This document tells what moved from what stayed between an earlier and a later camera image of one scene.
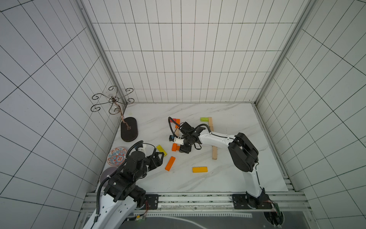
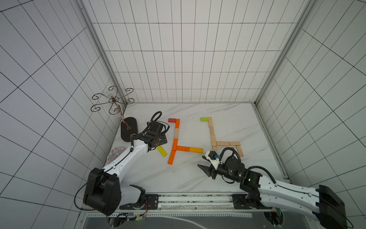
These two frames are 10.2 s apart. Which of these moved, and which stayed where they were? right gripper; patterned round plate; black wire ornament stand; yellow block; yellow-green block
Moved: right gripper; yellow block
Stayed: black wire ornament stand; yellow-green block; patterned round plate
